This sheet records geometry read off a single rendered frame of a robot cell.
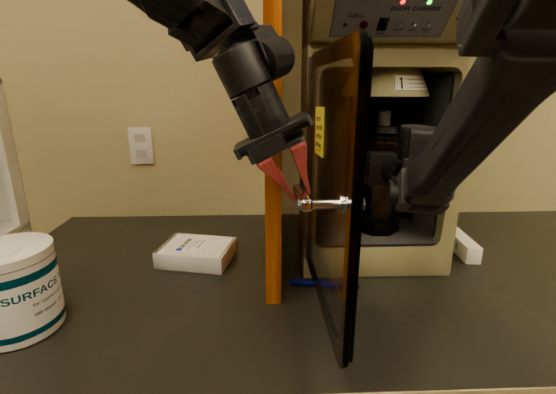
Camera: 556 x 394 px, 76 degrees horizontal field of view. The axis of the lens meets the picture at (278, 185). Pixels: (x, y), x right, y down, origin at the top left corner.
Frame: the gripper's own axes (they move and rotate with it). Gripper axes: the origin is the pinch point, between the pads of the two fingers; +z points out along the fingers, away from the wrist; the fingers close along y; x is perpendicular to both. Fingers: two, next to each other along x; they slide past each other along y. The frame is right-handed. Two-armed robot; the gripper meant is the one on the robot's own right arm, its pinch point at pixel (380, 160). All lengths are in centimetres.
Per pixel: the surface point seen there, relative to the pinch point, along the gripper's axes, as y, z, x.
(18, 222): 102, 29, 25
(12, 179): 102, 30, 12
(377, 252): 2.1, -9.5, 17.7
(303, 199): 21.1, -37.0, -4.0
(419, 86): -4.8, -5.3, -15.9
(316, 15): 17.1, -14.4, -27.2
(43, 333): 62, -27, 22
